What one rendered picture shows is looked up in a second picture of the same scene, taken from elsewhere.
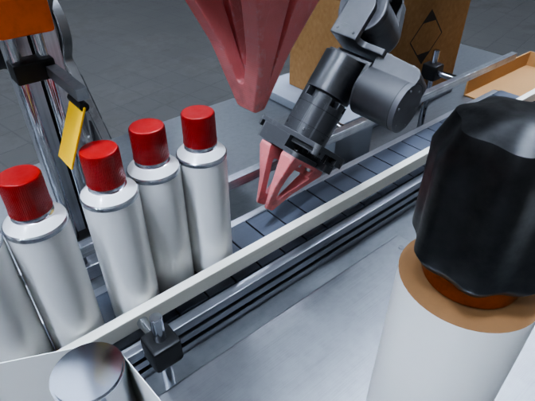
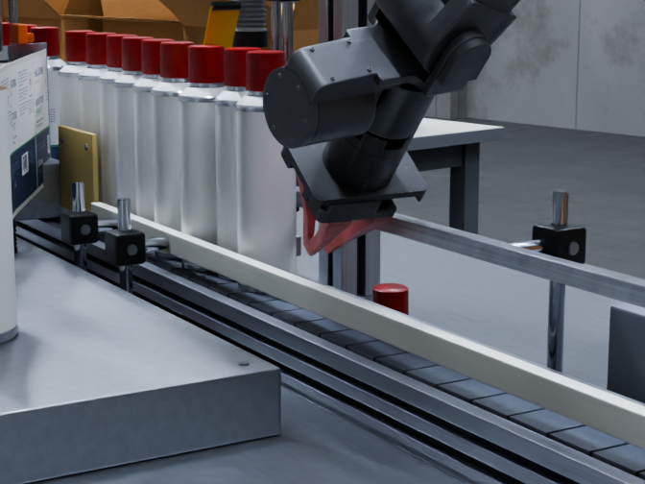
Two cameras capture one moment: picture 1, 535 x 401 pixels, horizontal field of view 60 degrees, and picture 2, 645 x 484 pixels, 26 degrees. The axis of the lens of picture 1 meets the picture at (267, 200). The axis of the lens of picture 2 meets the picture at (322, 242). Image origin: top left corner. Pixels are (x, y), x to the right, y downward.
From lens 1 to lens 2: 1.28 m
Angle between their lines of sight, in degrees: 90
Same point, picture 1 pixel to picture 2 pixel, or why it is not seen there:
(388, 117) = (269, 107)
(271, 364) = (87, 300)
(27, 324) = (147, 177)
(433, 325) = not seen: outside the picture
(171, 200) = (219, 131)
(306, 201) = not seen: hidden behind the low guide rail
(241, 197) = not seen: hidden behind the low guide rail
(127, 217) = (182, 113)
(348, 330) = (104, 326)
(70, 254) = (163, 125)
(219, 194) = (240, 153)
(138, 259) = (184, 171)
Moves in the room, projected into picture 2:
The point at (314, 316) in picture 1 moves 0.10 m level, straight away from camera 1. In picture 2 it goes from (140, 317) to (257, 326)
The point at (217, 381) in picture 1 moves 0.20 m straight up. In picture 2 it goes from (85, 285) to (78, 56)
